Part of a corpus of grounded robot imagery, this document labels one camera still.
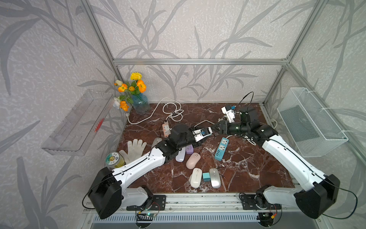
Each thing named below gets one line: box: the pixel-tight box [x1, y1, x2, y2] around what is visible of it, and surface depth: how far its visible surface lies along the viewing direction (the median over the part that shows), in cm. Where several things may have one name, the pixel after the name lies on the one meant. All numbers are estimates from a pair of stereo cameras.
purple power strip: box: [185, 144, 194, 155], surface depth 93 cm
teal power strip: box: [214, 136, 230, 162], surface depth 93 cm
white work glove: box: [119, 138, 147, 165], surface depth 96 cm
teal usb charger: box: [202, 172, 211, 183], surface depth 82 cm
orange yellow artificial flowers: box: [113, 72, 147, 112], surface depth 87 cm
